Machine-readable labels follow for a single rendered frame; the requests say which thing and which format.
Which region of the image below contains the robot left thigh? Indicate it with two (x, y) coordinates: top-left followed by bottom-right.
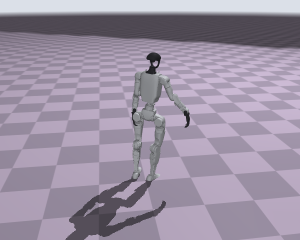
(132, 110), (144, 150)

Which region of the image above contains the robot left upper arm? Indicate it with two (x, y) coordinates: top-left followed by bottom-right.
(134, 71), (142, 97)

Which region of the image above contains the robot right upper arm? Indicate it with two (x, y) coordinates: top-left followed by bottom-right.
(159, 75), (175, 101)

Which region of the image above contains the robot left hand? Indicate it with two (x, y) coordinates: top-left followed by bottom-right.
(131, 108), (137, 126)

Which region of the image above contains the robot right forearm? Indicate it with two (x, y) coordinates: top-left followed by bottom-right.
(172, 94), (189, 114)

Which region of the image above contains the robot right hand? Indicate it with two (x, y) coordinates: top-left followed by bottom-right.
(183, 110), (190, 128)

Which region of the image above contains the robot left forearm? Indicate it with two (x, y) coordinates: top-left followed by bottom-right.
(131, 93), (140, 111)

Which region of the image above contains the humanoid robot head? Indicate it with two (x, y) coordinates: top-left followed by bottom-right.
(145, 52), (161, 75)

